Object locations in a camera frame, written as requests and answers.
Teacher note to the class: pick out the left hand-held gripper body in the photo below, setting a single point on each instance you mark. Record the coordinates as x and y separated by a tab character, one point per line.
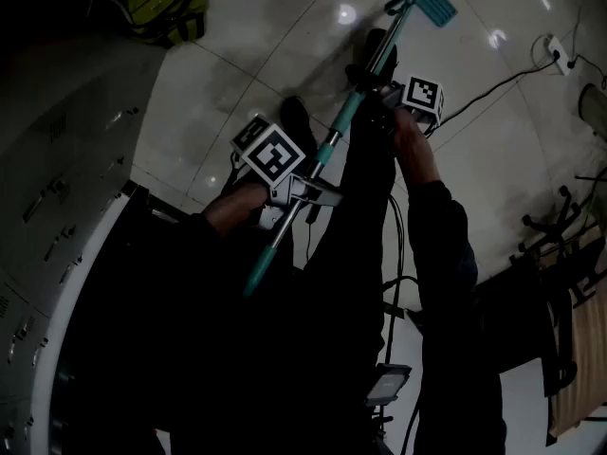
272	157

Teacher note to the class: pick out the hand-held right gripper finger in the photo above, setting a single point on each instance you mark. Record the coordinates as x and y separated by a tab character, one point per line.
360	76

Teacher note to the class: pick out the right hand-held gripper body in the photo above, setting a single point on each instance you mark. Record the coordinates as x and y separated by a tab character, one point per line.
422	95

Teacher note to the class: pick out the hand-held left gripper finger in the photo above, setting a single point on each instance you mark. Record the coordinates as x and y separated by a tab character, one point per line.
327	197

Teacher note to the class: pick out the teal mop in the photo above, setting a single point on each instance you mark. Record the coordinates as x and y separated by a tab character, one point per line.
348	107

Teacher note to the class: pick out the person's left forearm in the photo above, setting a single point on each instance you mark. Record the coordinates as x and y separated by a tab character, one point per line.
232	206

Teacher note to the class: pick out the person's right forearm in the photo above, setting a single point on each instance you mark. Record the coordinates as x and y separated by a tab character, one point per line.
415	154

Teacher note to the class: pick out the person's left black shoe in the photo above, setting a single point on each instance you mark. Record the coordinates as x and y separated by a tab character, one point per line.
296	121

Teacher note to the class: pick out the person's black trousers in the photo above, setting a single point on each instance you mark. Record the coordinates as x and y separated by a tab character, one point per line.
351	254

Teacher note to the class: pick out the white power strip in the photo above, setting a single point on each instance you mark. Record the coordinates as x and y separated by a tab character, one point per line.
559	55

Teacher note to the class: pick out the metal mesh waste bin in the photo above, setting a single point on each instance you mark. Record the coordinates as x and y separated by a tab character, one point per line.
595	107

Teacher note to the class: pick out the yellow-green backpack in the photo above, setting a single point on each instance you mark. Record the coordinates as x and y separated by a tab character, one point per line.
156	7

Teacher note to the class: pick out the black tripod stand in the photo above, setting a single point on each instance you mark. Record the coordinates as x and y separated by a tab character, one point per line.
593	177

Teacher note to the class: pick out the black waist-mounted device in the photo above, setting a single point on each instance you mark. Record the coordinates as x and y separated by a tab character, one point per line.
389	384

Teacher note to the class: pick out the grey metal locker cabinet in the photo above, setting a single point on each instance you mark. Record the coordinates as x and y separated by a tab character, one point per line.
61	159

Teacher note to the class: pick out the beige wooden desk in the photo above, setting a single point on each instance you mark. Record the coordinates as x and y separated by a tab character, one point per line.
590	349

